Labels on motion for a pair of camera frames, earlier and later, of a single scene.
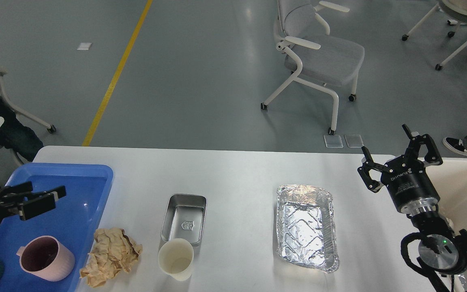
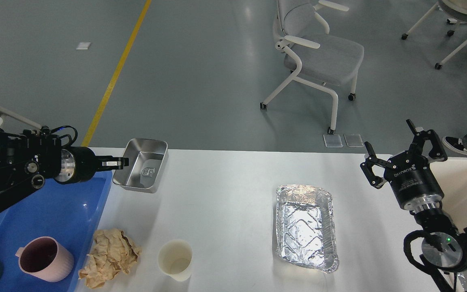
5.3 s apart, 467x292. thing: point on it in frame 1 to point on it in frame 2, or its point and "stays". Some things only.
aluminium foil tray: [306, 226] stays
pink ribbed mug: [45, 257] stays
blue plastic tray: [73, 221] stays
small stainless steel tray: [184, 218] to [147, 158]
